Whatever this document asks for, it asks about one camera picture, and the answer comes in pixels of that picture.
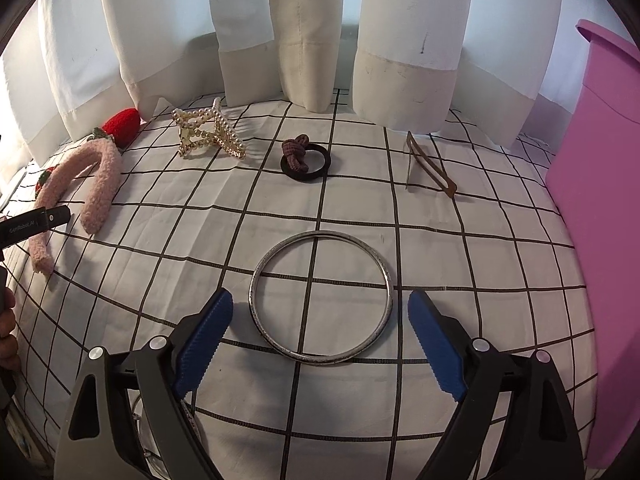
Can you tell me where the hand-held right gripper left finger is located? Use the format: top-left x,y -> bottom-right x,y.
54,288 -> 234,480

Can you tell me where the pearl hair claw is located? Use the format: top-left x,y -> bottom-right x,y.
172,97 -> 249,161

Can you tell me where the brown metal hair clip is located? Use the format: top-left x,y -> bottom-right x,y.
403,130 -> 457,199

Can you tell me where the white curtain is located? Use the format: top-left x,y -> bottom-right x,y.
0,0 -> 596,181

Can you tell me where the pink plastic bin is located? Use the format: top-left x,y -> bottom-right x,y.
544,18 -> 640,470

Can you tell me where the person's left hand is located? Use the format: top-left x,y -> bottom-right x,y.
0,305 -> 22,373

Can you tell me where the brown knotted hair tie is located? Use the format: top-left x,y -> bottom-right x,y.
279,134 -> 332,181

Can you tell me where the large silver bangle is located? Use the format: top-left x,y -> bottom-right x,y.
248,231 -> 394,366

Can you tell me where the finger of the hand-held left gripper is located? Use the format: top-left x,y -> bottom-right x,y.
0,205 -> 71,249

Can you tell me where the pink strawberry plush headband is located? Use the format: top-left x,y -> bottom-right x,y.
27,108 -> 142,276

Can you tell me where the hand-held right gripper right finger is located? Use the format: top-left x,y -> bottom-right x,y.
407,290 -> 587,480

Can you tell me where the small silver bangle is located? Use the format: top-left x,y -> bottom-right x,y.
131,389 -> 202,467

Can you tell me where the black-checked white tablecloth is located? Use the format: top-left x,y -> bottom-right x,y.
0,87 -> 608,480

